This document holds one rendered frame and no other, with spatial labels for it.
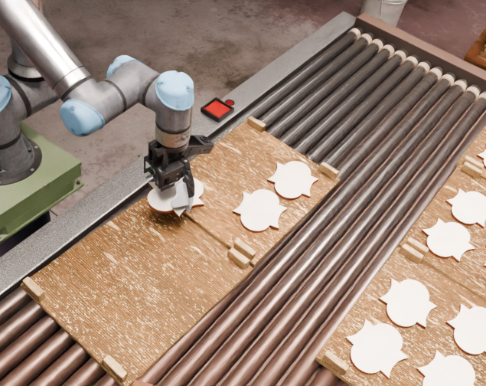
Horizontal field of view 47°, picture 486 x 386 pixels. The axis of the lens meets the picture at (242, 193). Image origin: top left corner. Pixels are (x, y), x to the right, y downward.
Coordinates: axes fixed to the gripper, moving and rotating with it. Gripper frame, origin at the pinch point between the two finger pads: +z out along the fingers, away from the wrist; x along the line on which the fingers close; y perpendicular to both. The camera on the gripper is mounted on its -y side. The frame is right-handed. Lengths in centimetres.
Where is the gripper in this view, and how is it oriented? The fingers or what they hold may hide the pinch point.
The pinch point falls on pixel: (176, 194)
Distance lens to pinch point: 139.3
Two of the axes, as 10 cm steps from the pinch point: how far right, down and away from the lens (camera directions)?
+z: -1.3, 6.6, 7.4
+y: -7.6, 4.1, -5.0
